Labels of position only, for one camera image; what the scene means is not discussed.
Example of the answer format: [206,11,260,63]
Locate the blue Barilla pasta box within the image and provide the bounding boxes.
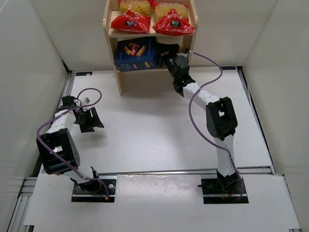
[114,36,159,72]

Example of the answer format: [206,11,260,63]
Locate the red fusilli pasta bag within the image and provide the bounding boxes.
[151,0,195,36]

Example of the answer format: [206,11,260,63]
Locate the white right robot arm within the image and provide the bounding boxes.
[154,42,240,192]

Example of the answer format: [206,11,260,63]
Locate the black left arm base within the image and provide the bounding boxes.
[71,175,117,203]

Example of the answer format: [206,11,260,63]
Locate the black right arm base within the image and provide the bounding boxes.
[198,178,249,204]

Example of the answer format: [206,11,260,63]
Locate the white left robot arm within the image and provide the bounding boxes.
[36,96,106,194]

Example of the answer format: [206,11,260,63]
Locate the wooden shelf unit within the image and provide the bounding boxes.
[103,0,198,94]

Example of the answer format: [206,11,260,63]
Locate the white foam board panel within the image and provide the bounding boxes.
[25,174,301,232]

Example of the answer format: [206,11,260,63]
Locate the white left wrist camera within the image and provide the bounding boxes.
[77,97,90,106]

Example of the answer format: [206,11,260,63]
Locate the aluminium frame rail right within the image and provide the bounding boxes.
[236,66,284,176]

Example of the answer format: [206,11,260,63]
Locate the aluminium frame rail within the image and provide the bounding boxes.
[7,59,75,232]
[236,66,284,176]
[99,166,274,175]

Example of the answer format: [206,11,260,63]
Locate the aluminium frame rail front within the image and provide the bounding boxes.
[99,166,274,175]

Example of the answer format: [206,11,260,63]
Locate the aluminium frame rail left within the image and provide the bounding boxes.
[7,59,75,232]

